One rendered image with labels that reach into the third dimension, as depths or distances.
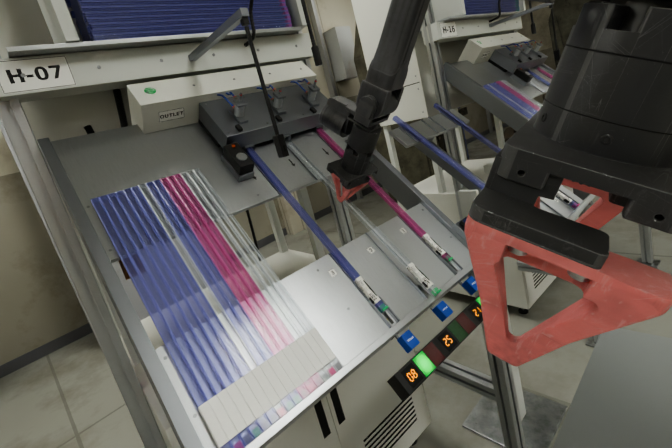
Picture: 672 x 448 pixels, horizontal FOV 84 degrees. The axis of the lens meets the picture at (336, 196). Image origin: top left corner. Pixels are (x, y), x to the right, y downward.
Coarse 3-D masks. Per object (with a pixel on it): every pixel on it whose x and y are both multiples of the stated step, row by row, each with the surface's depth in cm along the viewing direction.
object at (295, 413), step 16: (464, 272) 80; (448, 288) 76; (432, 304) 78; (400, 320) 68; (384, 336) 65; (368, 352) 63; (352, 368) 60; (336, 384) 61; (304, 400) 55; (288, 416) 53; (272, 432) 51
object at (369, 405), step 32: (288, 256) 153; (128, 352) 108; (384, 352) 111; (352, 384) 103; (384, 384) 111; (160, 416) 77; (320, 416) 96; (352, 416) 103; (384, 416) 111; (416, 416) 120
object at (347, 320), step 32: (384, 224) 87; (352, 256) 78; (384, 256) 80; (416, 256) 83; (288, 288) 69; (320, 288) 71; (352, 288) 73; (384, 288) 75; (416, 288) 76; (320, 320) 67; (352, 320) 68; (384, 320) 69; (160, 352) 56; (352, 352) 64; (192, 416) 52
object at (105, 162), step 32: (128, 128) 85; (192, 128) 91; (64, 160) 75; (96, 160) 77; (128, 160) 79; (160, 160) 81; (192, 160) 84; (288, 160) 93; (320, 160) 96; (96, 192) 72; (224, 192) 80; (256, 192) 83; (96, 224) 67
